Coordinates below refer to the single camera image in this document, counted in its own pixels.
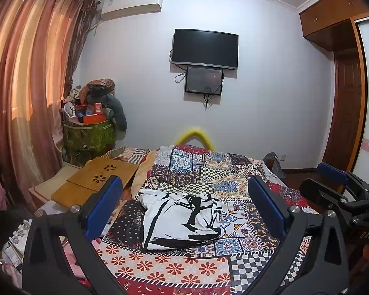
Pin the pink brown curtain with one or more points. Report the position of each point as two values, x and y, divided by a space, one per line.
27 83

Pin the pile of household clutter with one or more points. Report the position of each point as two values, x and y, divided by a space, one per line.
92 110

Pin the wooden lap desk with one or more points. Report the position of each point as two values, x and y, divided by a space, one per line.
80 187

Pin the black and white shirt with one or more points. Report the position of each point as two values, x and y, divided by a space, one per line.
172 221

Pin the yellow curved foam tube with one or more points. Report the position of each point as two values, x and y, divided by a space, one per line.
203 135

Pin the pile of papers and boxes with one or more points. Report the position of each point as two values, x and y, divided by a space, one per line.
17 236

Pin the beige striped cloth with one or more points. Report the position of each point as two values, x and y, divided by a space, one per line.
132 155

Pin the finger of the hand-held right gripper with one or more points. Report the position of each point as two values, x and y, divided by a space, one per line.
332 173
319 193

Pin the white wall socket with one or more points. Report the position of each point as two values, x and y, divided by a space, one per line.
283 157

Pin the patchwork printed blanket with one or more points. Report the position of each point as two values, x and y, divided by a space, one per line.
233 175

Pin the dark floor bag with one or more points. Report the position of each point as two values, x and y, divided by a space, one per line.
273 164

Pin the beige bedside cabinet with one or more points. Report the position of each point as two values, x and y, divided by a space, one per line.
46 187

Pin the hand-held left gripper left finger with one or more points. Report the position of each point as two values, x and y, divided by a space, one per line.
104 206

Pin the black wall television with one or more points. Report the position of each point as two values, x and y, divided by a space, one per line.
204 47

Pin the white air conditioner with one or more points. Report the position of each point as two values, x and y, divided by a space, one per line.
129 4

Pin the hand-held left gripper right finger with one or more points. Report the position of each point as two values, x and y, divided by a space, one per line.
269 209

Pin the small wall monitor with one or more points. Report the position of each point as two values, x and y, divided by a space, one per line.
203 80

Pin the wooden wardrobe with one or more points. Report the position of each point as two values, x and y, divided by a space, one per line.
326 15

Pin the brown wooden door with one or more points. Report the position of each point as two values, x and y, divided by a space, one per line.
344 113

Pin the dark grey hanging cloth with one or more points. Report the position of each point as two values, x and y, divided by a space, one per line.
118 113

